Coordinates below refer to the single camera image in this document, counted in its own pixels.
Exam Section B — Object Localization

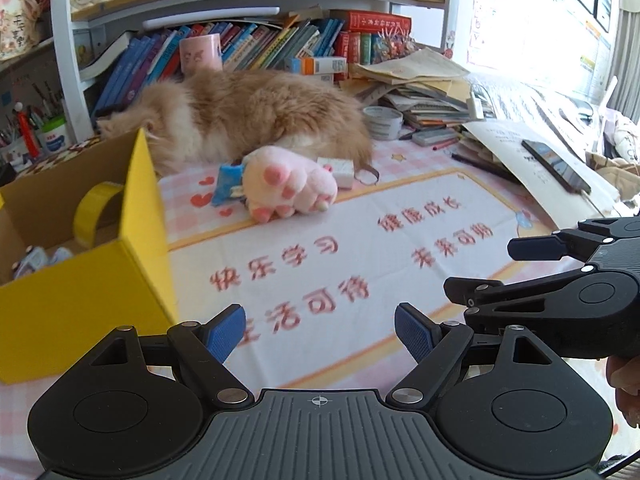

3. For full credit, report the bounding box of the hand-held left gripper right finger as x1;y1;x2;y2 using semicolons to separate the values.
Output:
387;302;571;407

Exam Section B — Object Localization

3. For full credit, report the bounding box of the blue plastic packet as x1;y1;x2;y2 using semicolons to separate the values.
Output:
210;162;249;207

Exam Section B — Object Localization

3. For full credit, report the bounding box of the large white paper sheet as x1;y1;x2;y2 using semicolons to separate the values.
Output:
464;119;622;212

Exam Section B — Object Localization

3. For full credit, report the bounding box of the orange white medicine box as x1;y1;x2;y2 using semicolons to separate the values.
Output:
290;55;349;76

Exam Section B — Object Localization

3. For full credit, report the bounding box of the yellow cardboard box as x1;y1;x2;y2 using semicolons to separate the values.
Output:
0;127;179;386

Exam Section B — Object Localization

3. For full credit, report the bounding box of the white staple box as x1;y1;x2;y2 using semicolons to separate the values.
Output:
317;156;356;189

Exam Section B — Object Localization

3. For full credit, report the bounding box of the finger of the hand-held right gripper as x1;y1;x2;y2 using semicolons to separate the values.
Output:
443;265;592;309
507;216;640;264

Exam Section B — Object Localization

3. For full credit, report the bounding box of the yellow tape roll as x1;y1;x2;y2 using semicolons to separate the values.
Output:
73;181;125;249

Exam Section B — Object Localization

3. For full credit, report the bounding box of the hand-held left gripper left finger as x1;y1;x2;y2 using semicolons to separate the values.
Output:
90;304;257;407

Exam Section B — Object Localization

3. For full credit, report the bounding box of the dark loop band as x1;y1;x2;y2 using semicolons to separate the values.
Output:
354;164;381;187

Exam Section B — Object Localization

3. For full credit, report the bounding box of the black pencil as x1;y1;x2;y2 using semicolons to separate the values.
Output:
450;152;522;184

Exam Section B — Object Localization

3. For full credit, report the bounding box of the red tassel ornament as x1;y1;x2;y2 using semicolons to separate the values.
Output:
14;102;41;159

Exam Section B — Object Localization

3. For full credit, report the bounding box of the grey pencil case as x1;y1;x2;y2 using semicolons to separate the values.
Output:
412;127;459;148

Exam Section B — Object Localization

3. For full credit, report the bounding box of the grey tape roll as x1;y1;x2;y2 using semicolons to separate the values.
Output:
362;106;404;141

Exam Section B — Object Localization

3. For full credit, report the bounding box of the row of books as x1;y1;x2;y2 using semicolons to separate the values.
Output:
92;17;361;118

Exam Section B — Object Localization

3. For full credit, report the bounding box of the pile of papers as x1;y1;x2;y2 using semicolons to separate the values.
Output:
350;47;497;137

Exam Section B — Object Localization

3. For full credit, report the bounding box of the beige printed cloth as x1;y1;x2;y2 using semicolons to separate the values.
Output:
585;109;640;182

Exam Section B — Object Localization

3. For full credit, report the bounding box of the white bookshelf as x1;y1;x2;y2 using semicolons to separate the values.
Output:
49;0;462;143

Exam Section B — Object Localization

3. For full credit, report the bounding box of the fluffy orange cat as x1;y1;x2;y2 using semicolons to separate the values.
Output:
95;67;375;177

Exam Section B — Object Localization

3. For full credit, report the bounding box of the grey purple toy truck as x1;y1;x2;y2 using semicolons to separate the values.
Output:
12;245;74;281

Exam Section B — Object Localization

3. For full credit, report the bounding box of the pink mug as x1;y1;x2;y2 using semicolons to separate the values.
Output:
178;33;223;77

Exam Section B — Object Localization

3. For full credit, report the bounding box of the black smartphone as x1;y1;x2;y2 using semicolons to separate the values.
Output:
521;138;592;195

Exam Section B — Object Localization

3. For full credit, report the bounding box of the thick red dictionary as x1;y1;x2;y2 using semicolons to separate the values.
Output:
349;10;414;34

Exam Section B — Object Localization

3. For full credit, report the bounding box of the white plush figure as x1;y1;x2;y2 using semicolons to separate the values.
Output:
0;0;42;62

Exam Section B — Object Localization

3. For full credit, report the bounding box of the person's right hand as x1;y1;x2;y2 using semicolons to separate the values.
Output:
605;354;640;429

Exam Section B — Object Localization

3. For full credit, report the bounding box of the white jar red label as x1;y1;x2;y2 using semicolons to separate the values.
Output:
37;116;69;156

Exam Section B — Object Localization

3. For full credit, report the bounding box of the pink plush paw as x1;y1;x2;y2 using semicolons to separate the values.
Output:
241;145;340;225

